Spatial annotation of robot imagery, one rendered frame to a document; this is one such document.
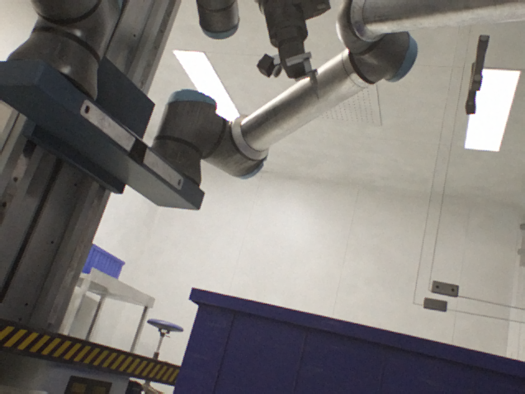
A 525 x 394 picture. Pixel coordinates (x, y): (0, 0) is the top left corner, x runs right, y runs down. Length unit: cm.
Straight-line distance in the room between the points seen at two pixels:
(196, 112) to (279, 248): 470
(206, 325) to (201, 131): 87
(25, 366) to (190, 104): 83
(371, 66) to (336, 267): 479
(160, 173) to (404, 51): 68
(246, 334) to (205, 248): 569
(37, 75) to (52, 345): 52
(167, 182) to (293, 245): 478
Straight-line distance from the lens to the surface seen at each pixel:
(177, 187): 155
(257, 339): 84
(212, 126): 166
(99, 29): 134
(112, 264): 533
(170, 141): 160
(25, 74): 124
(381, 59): 138
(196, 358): 87
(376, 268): 603
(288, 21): 108
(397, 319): 590
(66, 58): 127
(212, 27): 129
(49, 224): 157
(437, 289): 129
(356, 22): 127
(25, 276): 155
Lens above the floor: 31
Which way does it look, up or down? 19 degrees up
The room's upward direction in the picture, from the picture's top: 15 degrees clockwise
